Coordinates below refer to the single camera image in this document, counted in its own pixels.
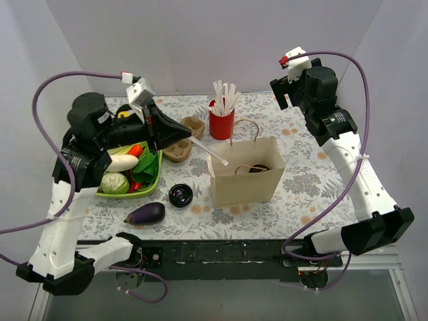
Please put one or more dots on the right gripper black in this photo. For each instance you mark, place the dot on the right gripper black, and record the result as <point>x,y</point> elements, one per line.
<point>279,89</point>

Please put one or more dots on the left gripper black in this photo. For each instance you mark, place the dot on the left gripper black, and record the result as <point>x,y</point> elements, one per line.
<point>152,127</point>

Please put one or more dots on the single white straw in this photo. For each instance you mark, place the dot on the single white straw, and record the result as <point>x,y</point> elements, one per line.
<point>208,150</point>

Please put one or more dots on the black plastic cup lid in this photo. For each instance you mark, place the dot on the black plastic cup lid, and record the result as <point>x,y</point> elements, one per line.
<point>258,168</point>

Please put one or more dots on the brown paper bag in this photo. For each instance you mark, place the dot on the brown paper bag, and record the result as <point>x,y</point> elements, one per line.
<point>233,185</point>

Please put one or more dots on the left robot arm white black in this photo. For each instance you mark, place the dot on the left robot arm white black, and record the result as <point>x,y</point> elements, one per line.
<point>77,175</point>

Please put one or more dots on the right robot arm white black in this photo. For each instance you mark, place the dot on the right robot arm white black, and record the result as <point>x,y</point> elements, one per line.
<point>380,221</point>

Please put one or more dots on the orange carrot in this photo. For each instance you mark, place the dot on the orange carrot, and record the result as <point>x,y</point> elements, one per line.
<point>136,150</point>

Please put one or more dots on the green leafy vegetables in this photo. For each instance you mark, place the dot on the green leafy vegetables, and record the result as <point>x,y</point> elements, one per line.
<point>147,168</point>

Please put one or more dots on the green plastic basket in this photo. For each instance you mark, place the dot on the green plastic basket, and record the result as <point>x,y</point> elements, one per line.
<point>144,190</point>

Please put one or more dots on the white radish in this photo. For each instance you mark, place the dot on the white radish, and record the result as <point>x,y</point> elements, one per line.
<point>122,162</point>

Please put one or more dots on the red cup holder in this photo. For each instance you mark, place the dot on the red cup holder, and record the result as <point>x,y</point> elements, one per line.
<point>220,127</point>

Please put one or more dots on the red chili pepper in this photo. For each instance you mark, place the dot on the red chili pepper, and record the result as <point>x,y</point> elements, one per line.
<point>133,185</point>

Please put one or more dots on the spare black cup lid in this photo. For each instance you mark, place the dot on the spare black cup lid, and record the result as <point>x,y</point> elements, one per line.
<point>180,195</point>

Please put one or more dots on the green cabbage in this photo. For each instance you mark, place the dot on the green cabbage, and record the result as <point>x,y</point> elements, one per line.
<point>114,183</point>

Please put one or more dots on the purple eggplant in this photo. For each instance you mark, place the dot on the purple eggplant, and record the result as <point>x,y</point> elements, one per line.
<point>149,214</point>

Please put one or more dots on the floral table mat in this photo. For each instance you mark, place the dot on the floral table mat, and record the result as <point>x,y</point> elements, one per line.
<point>308,185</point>

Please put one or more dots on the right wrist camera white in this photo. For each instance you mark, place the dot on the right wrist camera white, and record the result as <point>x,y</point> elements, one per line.
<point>297,66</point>

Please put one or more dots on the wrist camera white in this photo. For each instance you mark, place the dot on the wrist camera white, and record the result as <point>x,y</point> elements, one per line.
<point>297,66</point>
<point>139,95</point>

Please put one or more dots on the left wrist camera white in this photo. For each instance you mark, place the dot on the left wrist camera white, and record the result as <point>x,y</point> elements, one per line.
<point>139,95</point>

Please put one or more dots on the aluminium frame rail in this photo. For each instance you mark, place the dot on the aluminium frame rail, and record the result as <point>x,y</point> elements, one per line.
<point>373,288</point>

